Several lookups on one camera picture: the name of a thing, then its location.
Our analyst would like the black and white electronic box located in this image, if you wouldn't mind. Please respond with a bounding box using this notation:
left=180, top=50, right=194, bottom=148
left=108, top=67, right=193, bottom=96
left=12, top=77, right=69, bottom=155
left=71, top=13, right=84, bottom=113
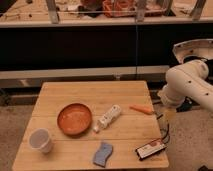
left=135, top=139, right=166, bottom=161

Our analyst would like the orange crate in background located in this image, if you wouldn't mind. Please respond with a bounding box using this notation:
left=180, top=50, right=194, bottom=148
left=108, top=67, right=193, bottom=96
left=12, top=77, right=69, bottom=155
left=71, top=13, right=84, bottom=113
left=102, top=0, right=135, bottom=17

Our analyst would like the white remote controller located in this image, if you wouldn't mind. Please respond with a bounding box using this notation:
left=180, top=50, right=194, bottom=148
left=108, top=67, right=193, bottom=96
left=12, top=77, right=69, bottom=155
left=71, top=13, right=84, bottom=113
left=93, top=105, right=122, bottom=133

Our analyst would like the blue sponge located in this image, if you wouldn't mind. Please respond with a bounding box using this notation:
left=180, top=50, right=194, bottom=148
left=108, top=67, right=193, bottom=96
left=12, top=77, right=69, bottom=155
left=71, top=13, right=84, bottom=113
left=93, top=142, right=113, bottom=167

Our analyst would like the black cable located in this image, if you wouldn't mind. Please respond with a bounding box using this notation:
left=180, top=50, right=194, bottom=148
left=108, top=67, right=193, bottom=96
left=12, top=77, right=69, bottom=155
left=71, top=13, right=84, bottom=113
left=155, top=112, right=172, bottom=145

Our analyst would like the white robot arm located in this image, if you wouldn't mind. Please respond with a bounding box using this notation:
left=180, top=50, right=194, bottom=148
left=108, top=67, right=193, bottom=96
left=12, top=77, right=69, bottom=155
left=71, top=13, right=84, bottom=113
left=158, top=60, right=213, bottom=112

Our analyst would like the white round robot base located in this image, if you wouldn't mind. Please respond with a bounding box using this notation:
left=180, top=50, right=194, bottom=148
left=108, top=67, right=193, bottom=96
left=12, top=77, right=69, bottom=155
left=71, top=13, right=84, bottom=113
left=172, top=38, right=213, bottom=64

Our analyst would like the orange pepper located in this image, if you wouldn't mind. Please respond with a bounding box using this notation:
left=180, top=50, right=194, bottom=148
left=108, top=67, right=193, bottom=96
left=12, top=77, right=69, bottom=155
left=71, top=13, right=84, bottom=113
left=129, top=105, right=154, bottom=115

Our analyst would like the orange ceramic bowl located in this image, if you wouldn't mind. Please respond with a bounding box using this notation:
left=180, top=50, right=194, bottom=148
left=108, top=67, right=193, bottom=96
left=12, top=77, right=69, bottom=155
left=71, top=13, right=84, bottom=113
left=57, top=103, right=92, bottom=136

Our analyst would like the wooden table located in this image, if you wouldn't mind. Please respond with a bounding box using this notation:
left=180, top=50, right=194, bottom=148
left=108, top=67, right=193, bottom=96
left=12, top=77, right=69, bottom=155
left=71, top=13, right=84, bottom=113
left=13, top=81, right=169, bottom=171

